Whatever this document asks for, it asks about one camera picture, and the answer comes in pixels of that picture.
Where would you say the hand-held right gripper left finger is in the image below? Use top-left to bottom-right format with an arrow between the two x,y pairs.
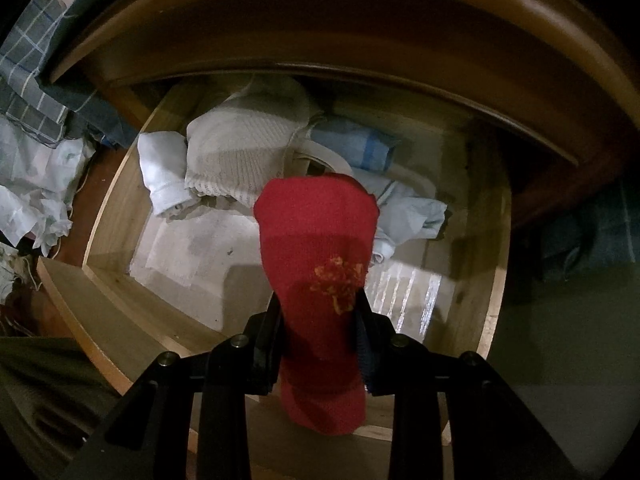
65,292 -> 288,480

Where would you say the white crumpled cloth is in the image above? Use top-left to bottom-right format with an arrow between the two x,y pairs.
0,117 -> 96,256

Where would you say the white rolled cloth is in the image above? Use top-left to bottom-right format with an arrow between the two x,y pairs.
137,130 -> 201,218

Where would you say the cream frayed cloth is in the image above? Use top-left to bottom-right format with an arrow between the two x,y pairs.
0,242 -> 43,306

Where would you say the brown wooden nightstand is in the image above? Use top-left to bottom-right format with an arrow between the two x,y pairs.
50,0 -> 640,231

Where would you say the grey plaid bedding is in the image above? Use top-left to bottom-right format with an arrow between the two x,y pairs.
0,0 -> 138,148

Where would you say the light blue plaid cloth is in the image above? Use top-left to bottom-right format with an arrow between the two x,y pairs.
310,117 -> 401,176

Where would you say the cream knitted underwear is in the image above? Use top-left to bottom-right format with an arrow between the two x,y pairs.
184,76 -> 361,211

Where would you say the red embroidered underwear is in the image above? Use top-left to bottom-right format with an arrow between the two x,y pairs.
252,172 -> 379,436

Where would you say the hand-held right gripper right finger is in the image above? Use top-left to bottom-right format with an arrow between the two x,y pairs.
352,290 -> 581,480

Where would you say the light wooden drawer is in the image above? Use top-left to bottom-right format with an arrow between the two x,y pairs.
37,77 -> 513,443

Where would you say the white drawer liner paper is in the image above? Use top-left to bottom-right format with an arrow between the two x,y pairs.
129,207 -> 458,341

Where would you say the pale blue crumpled cloth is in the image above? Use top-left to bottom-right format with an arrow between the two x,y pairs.
350,172 -> 448,266

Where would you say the olive green garment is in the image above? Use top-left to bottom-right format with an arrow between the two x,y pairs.
0,337 -> 126,480

